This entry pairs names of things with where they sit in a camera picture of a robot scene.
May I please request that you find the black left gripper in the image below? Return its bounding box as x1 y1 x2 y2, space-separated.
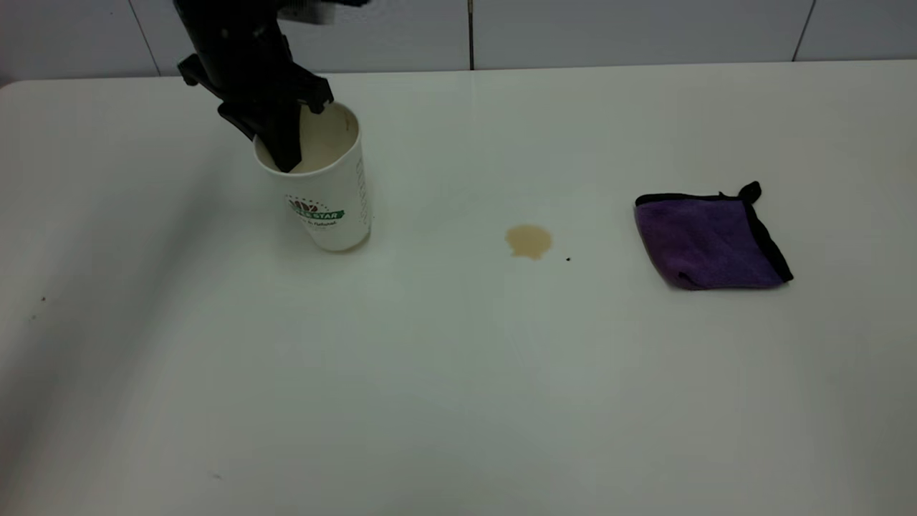
176 29 335 174

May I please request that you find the white paper coffee cup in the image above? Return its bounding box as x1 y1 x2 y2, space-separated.
253 100 373 253

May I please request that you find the purple microfiber cloth black trim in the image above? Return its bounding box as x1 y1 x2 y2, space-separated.
634 181 794 292

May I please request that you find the brown coffee spill stain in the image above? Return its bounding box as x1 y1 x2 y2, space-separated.
505 224 554 259

